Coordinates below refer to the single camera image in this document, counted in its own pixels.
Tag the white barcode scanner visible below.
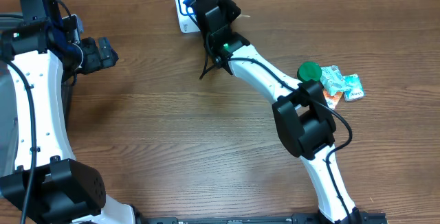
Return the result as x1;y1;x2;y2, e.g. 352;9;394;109
175;0;200;34

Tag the orange snack packet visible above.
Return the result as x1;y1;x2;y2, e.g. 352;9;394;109
323;89;343;110

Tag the green tissue packet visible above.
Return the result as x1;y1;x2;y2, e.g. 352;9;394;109
344;74;365;102

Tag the teal tissue packet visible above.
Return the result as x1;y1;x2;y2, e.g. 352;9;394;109
320;65;351;96

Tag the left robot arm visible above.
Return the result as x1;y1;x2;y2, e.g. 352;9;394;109
1;0;143;223

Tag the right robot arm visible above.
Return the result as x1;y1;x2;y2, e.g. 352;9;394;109
184;0;362;223

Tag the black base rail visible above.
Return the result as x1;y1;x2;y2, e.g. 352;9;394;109
141;212;388;224

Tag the grey plastic mesh basket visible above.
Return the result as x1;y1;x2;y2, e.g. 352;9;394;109
1;12;73;177

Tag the green lid jar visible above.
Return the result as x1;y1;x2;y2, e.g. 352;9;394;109
297;61;322;82

